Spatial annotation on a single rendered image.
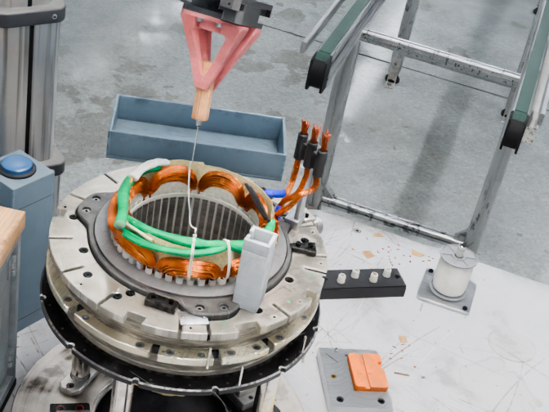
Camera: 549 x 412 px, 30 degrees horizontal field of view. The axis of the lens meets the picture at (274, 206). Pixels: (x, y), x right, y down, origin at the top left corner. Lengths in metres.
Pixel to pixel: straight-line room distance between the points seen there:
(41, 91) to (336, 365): 0.59
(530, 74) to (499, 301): 0.99
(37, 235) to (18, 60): 0.26
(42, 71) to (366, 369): 0.64
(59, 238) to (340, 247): 0.71
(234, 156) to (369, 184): 2.05
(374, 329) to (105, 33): 2.71
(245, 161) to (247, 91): 2.44
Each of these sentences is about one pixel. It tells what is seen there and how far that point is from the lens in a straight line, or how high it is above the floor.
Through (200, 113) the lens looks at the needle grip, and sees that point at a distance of 1.05.
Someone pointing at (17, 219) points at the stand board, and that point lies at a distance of 1.24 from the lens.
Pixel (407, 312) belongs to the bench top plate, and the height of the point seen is 0.78.
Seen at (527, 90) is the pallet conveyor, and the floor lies 0.76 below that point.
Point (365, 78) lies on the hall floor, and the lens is 4.15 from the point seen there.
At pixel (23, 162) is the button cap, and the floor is 1.04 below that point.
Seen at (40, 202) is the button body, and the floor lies 0.99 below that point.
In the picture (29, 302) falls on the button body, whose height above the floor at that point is 0.83.
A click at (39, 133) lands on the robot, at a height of 0.97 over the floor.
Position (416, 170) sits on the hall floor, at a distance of 3.61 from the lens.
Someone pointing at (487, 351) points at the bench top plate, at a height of 0.78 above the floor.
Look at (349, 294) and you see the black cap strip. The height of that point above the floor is 0.79.
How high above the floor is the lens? 1.80
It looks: 34 degrees down
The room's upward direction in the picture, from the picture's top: 12 degrees clockwise
